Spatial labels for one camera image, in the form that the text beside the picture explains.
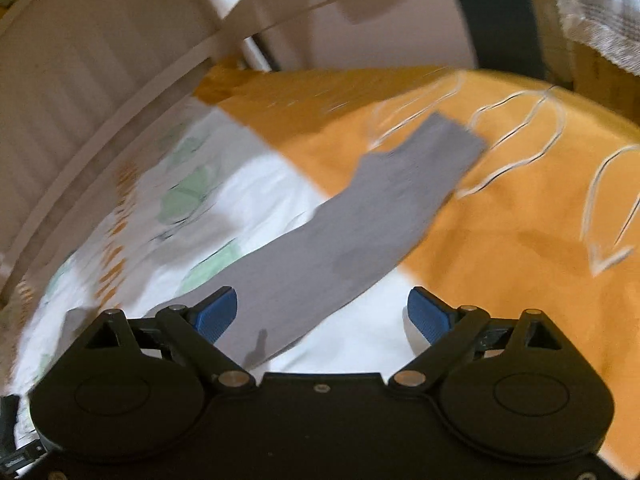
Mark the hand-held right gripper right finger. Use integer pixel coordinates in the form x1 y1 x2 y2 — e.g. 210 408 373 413
387 286 563 392

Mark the grey plaid fringed cloth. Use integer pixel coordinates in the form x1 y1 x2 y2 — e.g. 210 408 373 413
547 0 640 72

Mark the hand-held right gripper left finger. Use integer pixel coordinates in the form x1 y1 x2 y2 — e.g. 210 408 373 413
85 286 253 392

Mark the dark hanging cloth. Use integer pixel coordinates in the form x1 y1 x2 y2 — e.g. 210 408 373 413
446 0 547 82

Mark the beige wooden headboard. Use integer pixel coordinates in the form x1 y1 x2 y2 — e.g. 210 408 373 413
0 0 311 311

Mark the white bedsheet with green leaves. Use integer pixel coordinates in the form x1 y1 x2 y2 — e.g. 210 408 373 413
10 57 640 480

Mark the grey garment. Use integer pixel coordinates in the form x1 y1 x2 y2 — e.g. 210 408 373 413
150 112 488 367

